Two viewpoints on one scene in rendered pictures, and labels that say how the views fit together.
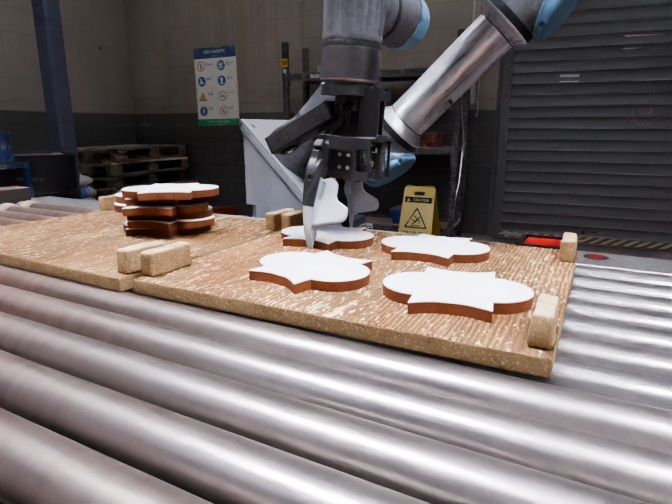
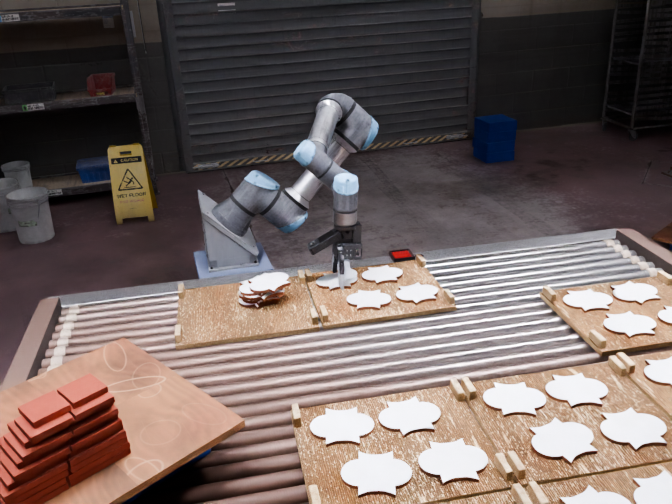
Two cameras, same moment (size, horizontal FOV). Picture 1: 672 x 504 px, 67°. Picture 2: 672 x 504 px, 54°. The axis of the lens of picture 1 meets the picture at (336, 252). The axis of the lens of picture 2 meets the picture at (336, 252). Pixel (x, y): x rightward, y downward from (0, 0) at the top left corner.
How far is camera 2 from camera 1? 168 cm
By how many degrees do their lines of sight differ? 38
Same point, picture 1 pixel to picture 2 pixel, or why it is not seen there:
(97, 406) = (392, 352)
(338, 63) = (348, 220)
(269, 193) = (226, 251)
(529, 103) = (194, 33)
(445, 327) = (429, 306)
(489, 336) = (440, 304)
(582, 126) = (247, 53)
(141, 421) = (405, 350)
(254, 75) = not seen: outside the picture
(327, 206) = (348, 272)
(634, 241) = not seen: hidden behind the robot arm
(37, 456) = (402, 361)
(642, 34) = not seen: outside the picture
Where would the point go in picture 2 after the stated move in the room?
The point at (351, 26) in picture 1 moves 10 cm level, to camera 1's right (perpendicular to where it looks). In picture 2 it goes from (352, 207) to (376, 199)
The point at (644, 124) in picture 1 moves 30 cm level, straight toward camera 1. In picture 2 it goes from (297, 47) to (300, 51)
